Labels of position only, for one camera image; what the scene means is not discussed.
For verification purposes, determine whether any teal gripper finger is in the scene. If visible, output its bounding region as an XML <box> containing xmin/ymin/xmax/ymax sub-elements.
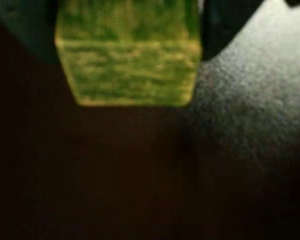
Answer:
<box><xmin>200</xmin><ymin>0</ymin><xmax>256</xmax><ymax>61</ymax></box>
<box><xmin>0</xmin><ymin>0</ymin><xmax>60</xmax><ymax>65</ymax></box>

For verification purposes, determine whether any green marbled cube block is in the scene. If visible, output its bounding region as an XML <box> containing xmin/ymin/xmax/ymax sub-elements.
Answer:
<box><xmin>54</xmin><ymin>0</ymin><xmax>202</xmax><ymax>108</ymax></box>

